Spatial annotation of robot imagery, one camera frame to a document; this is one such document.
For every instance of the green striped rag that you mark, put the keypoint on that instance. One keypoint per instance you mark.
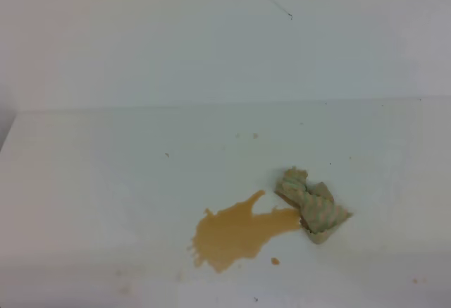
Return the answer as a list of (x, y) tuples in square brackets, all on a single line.
[(320, 215)]

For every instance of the brown coffee spill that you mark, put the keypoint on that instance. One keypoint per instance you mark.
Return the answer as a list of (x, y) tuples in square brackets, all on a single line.
[(221, 238)]

